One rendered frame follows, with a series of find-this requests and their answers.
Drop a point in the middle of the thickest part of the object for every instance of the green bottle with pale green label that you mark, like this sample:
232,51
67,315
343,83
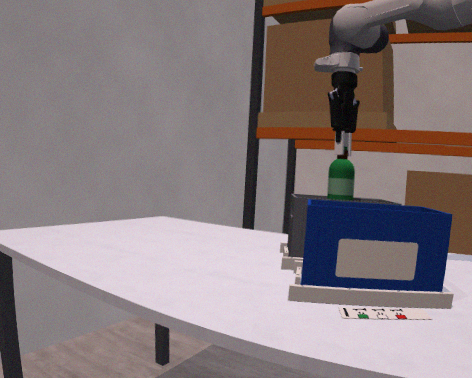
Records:
341,178

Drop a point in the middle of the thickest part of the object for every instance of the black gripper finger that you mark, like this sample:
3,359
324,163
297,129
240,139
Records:
350,119
337,114

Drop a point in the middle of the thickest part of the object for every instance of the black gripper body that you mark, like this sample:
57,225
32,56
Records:
344,81

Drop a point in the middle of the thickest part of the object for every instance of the grey divided crate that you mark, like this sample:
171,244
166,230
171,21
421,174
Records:
296,235

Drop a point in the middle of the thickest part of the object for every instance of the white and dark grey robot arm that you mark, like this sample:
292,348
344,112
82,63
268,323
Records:
360,28

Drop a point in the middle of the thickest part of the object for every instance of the white paper pick list strip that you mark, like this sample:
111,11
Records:
383,313

